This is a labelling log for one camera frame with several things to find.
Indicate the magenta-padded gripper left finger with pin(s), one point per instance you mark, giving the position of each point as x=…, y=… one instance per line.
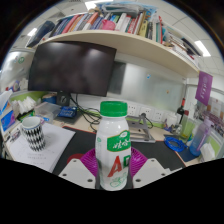
x=78, y=171

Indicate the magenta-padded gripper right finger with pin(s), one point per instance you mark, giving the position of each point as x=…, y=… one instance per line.
x=150, y=171

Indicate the white green-capped drink bottle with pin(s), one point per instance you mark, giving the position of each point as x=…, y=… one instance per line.
x=111, y=146

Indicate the purple translucent water bottle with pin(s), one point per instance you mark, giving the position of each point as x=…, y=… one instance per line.
x=200, y=138

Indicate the black desk mat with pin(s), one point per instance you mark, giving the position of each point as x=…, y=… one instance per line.
x=83, y=140

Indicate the white paper sheet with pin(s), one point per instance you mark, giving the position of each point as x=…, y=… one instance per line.
x=56, y=140

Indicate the dark blue pad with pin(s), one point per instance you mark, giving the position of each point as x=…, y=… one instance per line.
x=187, y=155

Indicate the white jar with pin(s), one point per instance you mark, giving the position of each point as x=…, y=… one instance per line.
x=172, y=120

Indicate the black-and-white patterned mug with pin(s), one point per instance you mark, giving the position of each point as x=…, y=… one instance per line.
x=33, y=135

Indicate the blue electronics box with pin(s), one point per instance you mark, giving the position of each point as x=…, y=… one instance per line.
x=67, y=112

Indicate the dark wine bottle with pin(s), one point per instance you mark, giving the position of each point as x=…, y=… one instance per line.
x=181, y=111

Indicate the clear plastic container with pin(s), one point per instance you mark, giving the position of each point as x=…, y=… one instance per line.
x=46, y=111

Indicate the stack of white napkins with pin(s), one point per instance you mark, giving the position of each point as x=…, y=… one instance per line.
x=23, y=106

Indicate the blue tissue box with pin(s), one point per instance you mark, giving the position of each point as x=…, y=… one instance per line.
x=7, y=118

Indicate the black computer monitor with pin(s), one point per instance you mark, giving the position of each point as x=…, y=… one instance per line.
x=71, y=68

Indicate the white wall socket panel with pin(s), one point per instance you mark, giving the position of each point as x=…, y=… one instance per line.
x=146, y=112

